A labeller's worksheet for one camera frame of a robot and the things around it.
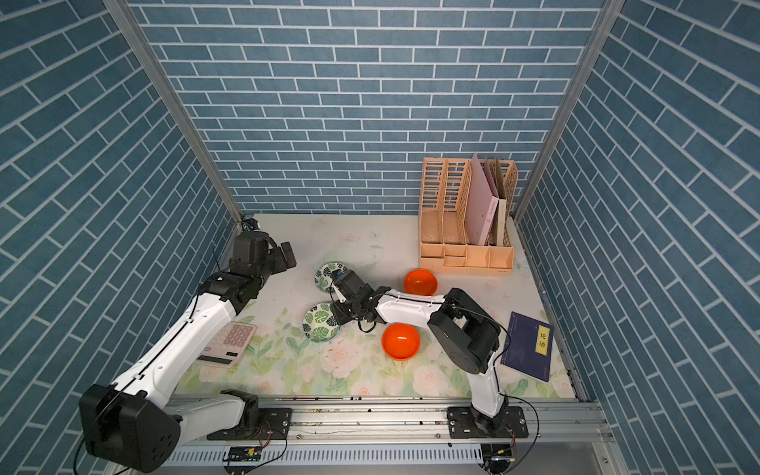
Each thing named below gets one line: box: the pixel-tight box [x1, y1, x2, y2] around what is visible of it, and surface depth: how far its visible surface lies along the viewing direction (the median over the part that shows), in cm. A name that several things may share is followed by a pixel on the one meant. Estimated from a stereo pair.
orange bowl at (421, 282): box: [403, 268, 439, 296], surface depth 99 cm
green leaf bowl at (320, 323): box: [301, 301, 342, 344], surface depth 91 cm
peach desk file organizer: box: [419, 157, 519, 275], surface depth 107 cm
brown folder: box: [495, 158, 507, 247], surface depth 92 cm
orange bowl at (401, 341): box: [380, 322, 422, 362], surface depth 86 cm
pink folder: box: [465, 153, 499, 246], surface depth 98 cm
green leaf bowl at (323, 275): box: [314, 262, 349, 294], surface depth 101 cm
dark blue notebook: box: [500, 310, 555, 383], surface depth 88 cm
